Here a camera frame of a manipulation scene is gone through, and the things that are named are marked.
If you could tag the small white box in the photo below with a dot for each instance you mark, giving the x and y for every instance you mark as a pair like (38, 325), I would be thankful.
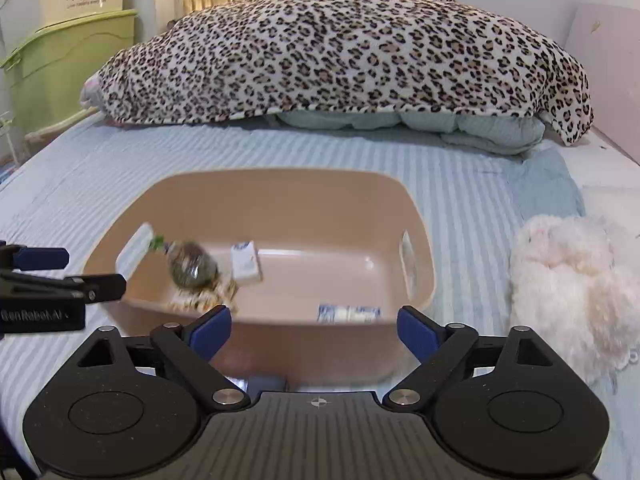
(246, 262)

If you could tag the beige plastic basin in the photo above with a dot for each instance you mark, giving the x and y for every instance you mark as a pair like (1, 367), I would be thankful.
(310, 220)

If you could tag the patterned snack packet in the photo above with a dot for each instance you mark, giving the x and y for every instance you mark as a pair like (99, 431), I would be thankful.
(210, 296)

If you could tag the white fluffy plush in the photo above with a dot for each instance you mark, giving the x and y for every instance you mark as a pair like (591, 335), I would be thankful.
(570, 285)

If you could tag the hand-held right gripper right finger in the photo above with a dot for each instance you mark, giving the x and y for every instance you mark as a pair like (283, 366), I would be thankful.
(414, 332)

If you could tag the striped blue bed sheet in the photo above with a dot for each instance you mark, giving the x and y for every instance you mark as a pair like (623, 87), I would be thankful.
(100, 195)

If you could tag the light blue quilt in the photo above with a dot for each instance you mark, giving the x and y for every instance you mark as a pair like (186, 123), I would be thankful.
(475, 132)

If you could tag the clear bottle with green cap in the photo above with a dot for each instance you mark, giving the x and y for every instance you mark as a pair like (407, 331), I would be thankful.
(192, 265)

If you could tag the white pillow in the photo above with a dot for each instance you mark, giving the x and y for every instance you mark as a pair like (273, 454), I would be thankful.
(92, 91)

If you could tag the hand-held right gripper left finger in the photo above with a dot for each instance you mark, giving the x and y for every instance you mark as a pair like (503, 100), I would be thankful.
(212, 329)

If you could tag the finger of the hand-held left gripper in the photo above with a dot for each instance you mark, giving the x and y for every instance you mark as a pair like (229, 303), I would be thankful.
(42, 258)
(100, 286)

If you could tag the leopard print blanket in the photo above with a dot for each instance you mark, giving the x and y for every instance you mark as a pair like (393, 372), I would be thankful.
(350, 50)

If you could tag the blue and white packet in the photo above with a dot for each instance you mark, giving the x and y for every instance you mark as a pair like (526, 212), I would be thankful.
(350, 313)

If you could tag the green plastic storage box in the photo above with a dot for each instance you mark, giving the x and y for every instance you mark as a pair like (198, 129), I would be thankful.
(65, 70)

